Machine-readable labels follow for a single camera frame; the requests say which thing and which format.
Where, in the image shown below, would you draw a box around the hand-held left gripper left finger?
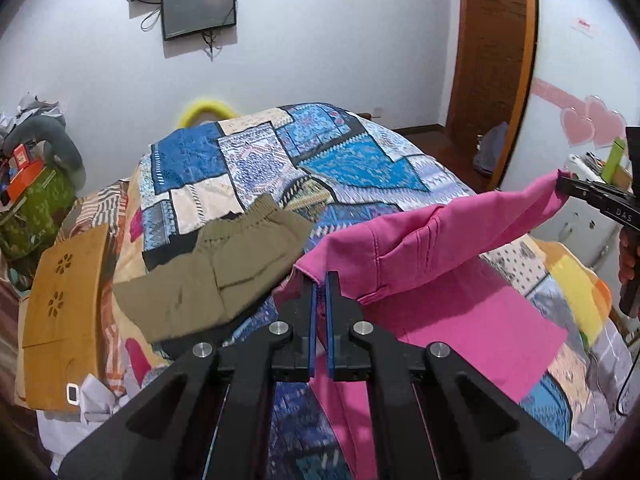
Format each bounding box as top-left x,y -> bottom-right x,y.
59,271 -> 318,480

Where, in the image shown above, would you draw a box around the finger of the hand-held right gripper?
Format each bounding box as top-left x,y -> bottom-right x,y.
556,174 -> 627,209

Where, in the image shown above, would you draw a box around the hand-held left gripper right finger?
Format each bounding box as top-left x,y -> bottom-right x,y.
325,271 -> 583,480

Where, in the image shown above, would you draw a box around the olive green pants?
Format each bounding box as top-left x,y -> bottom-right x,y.
112,194 -> 313,346

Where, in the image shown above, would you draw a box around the pink pants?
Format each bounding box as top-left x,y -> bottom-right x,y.
272,170 -> 583,480

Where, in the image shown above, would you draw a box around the person's right hand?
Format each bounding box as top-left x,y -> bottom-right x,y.
618,235 -> 640,287

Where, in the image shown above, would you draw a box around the green bottle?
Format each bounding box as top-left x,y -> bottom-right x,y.
602,137 -> 629,184

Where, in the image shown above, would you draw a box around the pink heart stickers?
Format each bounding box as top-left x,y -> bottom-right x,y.
532,77 -> 628,149

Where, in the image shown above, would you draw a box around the grey cloth bag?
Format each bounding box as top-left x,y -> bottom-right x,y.
472,121 -> 510,177

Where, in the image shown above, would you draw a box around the white sliding wardrobe door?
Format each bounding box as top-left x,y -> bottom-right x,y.
500,0 -> 640,196

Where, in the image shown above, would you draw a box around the brown wooden door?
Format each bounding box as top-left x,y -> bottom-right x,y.
445,0 -> 540,192

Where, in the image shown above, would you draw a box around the blue patchwork blanket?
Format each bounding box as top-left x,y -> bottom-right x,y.
112,102 -> 601,480

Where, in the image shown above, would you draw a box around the orange striped quilt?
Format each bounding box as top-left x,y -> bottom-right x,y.
15,180 -> 633,453

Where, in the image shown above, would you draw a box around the wooden lap desk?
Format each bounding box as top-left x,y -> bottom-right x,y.
20,225 -> 113,414

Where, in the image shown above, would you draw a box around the green patterned basket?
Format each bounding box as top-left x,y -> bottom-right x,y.
0,165 -> 77,262

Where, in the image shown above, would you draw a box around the grey neck pillow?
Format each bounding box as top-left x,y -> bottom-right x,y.
4,117 -> 87,192

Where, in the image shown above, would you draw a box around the orange box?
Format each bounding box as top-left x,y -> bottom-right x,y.
7,142 -> 49,202

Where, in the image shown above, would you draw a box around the pile of grey clothes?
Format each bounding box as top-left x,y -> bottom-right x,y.
0,92 -> 67,136

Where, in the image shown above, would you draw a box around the yellow foam ring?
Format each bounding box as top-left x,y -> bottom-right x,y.
179,96 -> 241,129

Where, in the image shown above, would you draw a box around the black monitor cable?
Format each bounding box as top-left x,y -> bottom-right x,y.
200,29 -> 223,61

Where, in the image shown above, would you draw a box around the small black wall monitor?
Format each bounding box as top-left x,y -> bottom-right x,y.
161,0 -> 237,42

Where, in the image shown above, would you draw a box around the black television cable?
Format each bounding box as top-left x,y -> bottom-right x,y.
140,1 -> 163,32

